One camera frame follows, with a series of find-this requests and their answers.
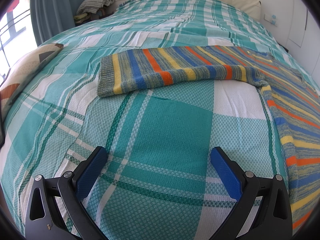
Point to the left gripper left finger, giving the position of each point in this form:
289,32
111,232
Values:
44,220

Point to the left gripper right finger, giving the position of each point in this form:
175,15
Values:
273,219

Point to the striped knit sweater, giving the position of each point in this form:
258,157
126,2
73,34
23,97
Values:
175,105

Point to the black smartphone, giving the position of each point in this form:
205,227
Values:
2,135

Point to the teal plaid bedspread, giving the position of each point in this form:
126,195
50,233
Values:
53,124

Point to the patterned cream pillow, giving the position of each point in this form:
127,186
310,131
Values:
23,72

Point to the white wardrobe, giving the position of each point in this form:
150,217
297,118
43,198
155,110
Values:
303,40

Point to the blue curtain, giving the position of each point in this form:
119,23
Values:
51,17

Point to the folded checkered blanket pile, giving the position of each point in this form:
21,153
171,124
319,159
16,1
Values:
90,10

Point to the wall socket panel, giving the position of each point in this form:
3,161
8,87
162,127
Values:
272,19

